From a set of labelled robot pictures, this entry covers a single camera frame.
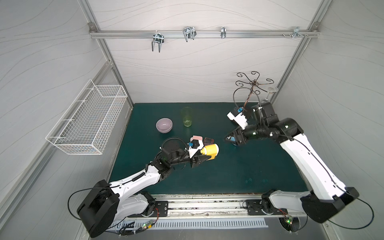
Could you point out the lilac ceramic bowl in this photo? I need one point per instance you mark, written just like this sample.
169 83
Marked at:
164 125

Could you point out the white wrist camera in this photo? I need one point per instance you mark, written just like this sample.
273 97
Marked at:
194 147
237 115

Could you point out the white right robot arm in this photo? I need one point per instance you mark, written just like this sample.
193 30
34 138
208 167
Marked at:
327 195

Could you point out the red transparent tray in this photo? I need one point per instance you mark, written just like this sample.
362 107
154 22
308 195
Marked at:
208 141

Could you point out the white slotted cable duct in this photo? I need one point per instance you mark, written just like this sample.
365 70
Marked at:
210 224

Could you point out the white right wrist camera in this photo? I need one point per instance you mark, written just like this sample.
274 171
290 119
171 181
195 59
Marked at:
237 115

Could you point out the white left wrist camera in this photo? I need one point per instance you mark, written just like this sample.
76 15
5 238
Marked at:
194 147

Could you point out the yellow pencil sharpener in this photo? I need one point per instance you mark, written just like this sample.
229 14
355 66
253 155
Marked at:
210 151

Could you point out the metal hook clip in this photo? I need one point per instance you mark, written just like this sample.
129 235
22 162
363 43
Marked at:
189 33
296 33
223 32
158 39

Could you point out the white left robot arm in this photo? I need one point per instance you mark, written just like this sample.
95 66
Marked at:
107 203

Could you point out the green glass tumbler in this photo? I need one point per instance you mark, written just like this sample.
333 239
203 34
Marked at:
187 116

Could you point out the clear wine glass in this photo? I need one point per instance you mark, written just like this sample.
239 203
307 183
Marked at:
271 91

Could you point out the copper glass holder stand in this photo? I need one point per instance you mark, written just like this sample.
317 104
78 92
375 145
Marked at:
252 84

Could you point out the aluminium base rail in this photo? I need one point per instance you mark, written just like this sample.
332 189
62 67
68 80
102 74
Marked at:
209 206

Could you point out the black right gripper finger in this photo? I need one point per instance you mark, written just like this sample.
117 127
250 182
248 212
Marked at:
231 139
233 135

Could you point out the aluminium top rail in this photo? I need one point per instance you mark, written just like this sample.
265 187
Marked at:
201 34

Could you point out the white wire basket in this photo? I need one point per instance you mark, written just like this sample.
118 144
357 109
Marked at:
86 126

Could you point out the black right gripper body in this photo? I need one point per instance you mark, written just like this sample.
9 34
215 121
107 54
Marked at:
240 135

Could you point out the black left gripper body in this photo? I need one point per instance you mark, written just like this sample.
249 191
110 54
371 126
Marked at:
196 160

